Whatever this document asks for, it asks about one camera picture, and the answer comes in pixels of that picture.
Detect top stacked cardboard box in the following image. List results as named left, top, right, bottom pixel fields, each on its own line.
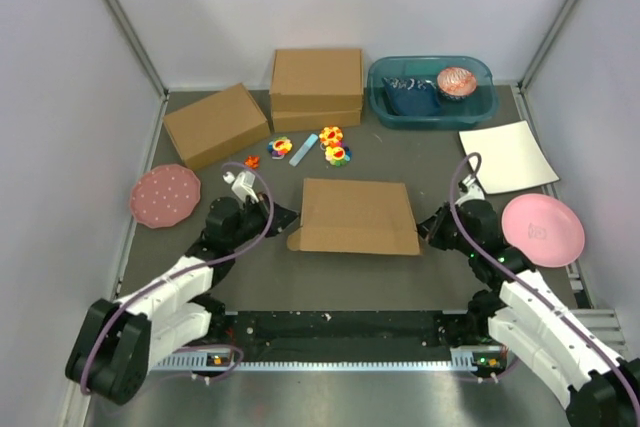
left=269, top=48, right=364, bottom=113

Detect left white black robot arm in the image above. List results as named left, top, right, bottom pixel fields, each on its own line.
left=65, top=194, right=298, bottom=405

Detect blue highlighter pen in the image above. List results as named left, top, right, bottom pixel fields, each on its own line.
left=289, top=134, right=319, bottom=167

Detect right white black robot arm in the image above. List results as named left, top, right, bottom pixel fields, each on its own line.
left=417, top=200, right=639, bottom=426

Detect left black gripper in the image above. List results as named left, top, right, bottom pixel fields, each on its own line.
left=228, top=191, right=302, bottom=250

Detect teal plastic bin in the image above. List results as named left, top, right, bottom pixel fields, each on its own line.
left=366, top=56, right=499, bottom=131

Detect white square plate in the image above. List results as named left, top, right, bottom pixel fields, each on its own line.
left=459, top=121, right=560, bottom=195

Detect rainbow flower plush green petals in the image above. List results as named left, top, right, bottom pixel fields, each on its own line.
left=324, top=146, right=352, bottom=167

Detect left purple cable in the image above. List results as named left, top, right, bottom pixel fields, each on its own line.
left=79, top=161, right=275, bottom=396

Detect purple cable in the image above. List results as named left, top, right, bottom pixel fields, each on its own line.
left=79, top=161, right=275, bottom=396
left=448, top=151, right=640, bottom=408

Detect red white patterned bowl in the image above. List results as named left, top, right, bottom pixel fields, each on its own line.
left=436, top=67, right=478, bottom=101

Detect dark blue patterned bowl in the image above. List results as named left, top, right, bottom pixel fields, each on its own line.
left=382, top=77, right=441, bottom=117

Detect stacked cardboard box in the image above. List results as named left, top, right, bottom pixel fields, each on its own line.
left=272, top=109, right=362, bottom=133
left=269, top=48, right=364, bottom=113

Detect small folded cardboard box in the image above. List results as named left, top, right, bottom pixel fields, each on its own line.
left=163, top=84, right=271, bottom=170

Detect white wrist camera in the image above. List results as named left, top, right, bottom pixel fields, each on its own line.
left=455, top=174, right=485, bottom=206
left=223, top=170, right=260, bottom=203

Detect brown cardboard box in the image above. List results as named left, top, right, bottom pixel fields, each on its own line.
left=287, top=178, right=421, bottom=256

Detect bottom stacked cardboard box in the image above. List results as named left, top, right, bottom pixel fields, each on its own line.
left=272, top=109, right=362, bottom=133

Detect rainbow flower plush dark petals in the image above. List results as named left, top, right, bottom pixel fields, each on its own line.
left=267, top=136, right=293, bottom=160

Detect plain pink plate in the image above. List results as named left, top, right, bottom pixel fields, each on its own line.
left=501, top=193, right=586, bottom=268

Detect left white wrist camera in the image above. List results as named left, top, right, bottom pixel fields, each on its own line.
left=223, top=170, right=260, bottom=203

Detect orange yellow flower plush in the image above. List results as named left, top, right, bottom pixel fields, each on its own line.
left=318, top=126, right=344, bottom=147

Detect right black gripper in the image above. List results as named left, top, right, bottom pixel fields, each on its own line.
left=411, top=200, right=477, bottom=257

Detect pink dotted plate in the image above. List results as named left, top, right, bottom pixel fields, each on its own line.
left=129, top=164, right=201, bottom=229

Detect red glitter leaf charm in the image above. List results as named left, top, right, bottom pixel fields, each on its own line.
left=244, top=155, right=260, bottom=170

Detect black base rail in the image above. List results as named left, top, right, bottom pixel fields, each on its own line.
left=211, top=310, right=483, bottom=363

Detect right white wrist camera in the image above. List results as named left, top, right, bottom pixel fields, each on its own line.
left=455, top=174, right=485, bottom=206

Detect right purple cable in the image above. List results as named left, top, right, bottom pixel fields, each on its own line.
left=448, top=151, right=640, bottom=408

